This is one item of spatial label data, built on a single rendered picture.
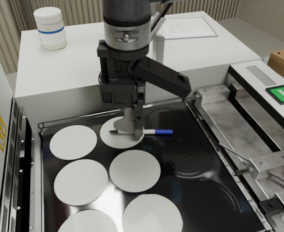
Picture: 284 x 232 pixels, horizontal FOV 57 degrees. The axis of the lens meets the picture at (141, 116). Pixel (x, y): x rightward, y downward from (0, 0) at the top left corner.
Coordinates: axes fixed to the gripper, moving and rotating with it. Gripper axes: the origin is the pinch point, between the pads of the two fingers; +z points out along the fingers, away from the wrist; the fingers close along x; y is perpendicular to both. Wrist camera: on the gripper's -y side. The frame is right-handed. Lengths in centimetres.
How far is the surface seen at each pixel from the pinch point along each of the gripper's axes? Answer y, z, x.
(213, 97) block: -18.9, 2.2, -13.6
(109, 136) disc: 6.8, 1.7, 0.9
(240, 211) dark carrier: -17.4, 1.9, 18.1
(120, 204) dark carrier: 3.3, 1.7, 17.2
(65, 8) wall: 72, 49, -204
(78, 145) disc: 13.3, 1.7, 3.8
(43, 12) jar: 25.8, -14.4, -28.1
